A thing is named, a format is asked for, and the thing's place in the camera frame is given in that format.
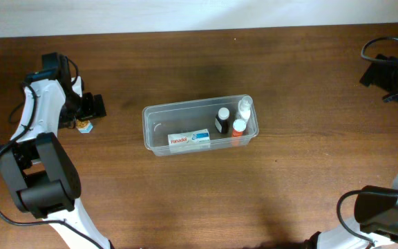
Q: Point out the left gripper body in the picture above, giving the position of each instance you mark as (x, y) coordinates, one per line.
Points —
(92, 106)

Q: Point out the small gold lid jar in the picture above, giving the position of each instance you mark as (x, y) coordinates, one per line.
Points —
(84, 126)

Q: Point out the white Panadol box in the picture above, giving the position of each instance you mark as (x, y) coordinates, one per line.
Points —
(189, 141)

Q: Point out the dark bottle white cap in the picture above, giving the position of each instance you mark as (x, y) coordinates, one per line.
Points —
(221, 121)

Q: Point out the orange tube white cap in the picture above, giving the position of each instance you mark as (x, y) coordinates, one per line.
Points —
(238, 128)

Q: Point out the white spray bottle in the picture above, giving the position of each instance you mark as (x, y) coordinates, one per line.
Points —
(244, 109)

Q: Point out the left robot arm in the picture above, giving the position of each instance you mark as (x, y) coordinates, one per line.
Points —
(39, 175)

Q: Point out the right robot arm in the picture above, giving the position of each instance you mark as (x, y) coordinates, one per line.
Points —
(368, 217)

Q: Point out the clear plastic container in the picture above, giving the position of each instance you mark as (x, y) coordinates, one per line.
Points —
(161, 120)

